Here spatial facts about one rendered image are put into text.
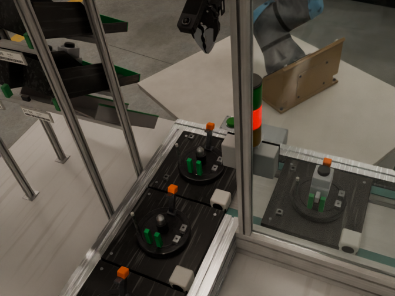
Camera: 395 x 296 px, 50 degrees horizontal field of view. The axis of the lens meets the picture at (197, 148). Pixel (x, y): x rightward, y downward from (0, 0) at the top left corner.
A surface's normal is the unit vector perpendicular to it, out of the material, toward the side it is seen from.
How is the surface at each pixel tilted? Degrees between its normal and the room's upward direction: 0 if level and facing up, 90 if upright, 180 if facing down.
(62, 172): 0
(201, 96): 0
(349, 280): 90
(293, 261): 90
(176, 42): 0
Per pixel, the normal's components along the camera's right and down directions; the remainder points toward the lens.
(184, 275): -0.10, -0.69
